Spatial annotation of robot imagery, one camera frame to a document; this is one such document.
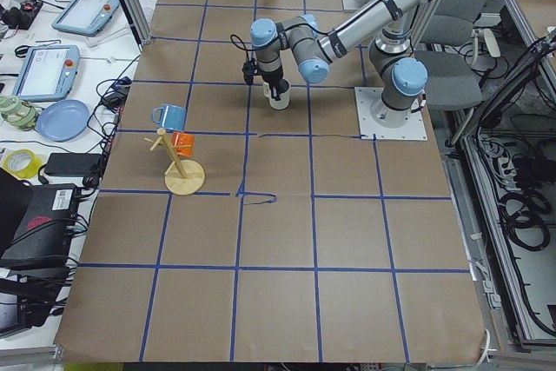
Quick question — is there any grey office chair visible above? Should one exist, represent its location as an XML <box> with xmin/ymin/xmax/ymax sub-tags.
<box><xmin>415</xmin><ymin>0</ymin><xmax>487</xmax><ymax>111</ymax></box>

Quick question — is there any white mug grey inside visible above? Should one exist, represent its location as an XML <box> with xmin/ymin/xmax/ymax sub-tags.
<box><xmin>263</xmin><ymin>79</ymin><xmax>290</xmax><ymax>110</ymax></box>

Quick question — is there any black power adapter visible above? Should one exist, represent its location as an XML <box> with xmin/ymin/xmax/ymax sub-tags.
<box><xmin>44</xmin><ymin>153</ymin><xmax>101</xmax><ymax>177</ymax></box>

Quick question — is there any near teach pendant tablet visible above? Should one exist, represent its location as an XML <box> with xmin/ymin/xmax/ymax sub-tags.
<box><xmin>12</xmin><ymin>45</ymin><xmax>80</xmax><ymax>103</ymax></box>

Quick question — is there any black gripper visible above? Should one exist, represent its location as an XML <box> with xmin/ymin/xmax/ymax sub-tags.
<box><xmin>260</xmin><ymin>70</ymin><xmax>284</xmax><ymax>101</ymax></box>

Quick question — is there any light blue mug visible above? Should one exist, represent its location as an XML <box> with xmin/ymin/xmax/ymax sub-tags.
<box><xmin>151</xmin><ymin>103</ymin><xmax>186</xmax><ymax>131</ymax></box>

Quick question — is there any light blue plate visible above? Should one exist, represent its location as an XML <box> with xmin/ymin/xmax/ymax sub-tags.
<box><xmin>36</xmin><ymin>99</ymin><xmax>90</xmax><ymax>142</ymax></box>

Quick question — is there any far teach pendant tablet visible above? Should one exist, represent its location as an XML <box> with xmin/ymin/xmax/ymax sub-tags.
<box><xmin>51</xmin><ymin>0</ymin><xmax>120</xmax><ymax>36</ymax></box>

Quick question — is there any teach pendant tablet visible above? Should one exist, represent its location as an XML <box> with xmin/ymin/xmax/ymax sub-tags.
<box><xmin>12</xmin><ymin>45</ymin><xmax>80</xmax><ymax>103</ymax></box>
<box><xmin>51</xmin><ymin>0</ymin><xmax>120</xmax><ymax>36</ymax></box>

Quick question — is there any green tape rolls stack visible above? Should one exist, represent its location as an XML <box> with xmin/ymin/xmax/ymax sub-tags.
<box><xmin>1</xmin><ymin>96</ymin><xmax>40</xmax><ymax>131</ymax></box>

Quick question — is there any yellow tape roll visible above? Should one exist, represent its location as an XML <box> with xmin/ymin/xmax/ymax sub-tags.
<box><xmin>3</xmin><ymin>149</ymin><xmax>43</xmax><ymax>180</ymax></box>

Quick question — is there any orange cup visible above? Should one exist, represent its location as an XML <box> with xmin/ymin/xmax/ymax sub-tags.
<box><xmin>171</xmin><ymin>131</ymin><xmax>195</xmax><ymax>157</ymax></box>

